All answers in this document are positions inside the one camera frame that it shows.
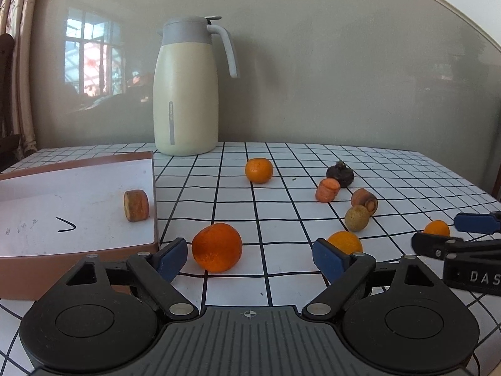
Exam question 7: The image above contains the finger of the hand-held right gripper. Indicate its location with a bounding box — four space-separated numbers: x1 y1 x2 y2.
411 232 501 260
454 211 501 233

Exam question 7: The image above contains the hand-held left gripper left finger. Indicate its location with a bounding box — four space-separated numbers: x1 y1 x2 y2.
51 238 200 320

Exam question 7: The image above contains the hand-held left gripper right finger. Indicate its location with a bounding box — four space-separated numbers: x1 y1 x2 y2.
301 238 460 320

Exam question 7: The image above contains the small orange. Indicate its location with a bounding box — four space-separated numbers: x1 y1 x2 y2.
423 220 451 238

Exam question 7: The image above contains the large orange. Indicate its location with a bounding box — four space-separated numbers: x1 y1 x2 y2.
191 223 243 274

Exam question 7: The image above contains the dark mangosteen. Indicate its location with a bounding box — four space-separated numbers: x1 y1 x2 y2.
326 160 355 189

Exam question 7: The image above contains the medium orange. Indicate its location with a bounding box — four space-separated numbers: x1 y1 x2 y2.
327 231 363 257
245 158 274 184

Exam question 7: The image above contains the shallow brown cardboard box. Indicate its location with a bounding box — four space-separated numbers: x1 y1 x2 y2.
0 151 160 300

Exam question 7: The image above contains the small greenish brown round fruit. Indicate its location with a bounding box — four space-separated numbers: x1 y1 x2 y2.
345 205 371 232

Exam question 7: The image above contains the thick carrot slice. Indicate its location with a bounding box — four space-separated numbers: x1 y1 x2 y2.
124 189 150 222

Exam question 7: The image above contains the stubby carrot piece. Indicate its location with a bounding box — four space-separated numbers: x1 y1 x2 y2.
316 178 340 203

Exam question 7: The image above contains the carrot piece with dark skin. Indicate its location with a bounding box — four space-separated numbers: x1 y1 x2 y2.
351 188 379 217

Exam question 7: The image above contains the white black grid tablecloth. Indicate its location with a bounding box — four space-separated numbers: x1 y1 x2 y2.
0 142 501 376

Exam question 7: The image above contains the cream and grey thermos jug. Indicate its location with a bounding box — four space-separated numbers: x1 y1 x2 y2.
153 16 239 156

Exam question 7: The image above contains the dark wooden chair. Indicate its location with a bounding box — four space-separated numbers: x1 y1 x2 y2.
0 33 21 173

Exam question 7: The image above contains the beige patterned curtain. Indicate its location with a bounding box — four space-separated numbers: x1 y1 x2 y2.
0 0 40 158

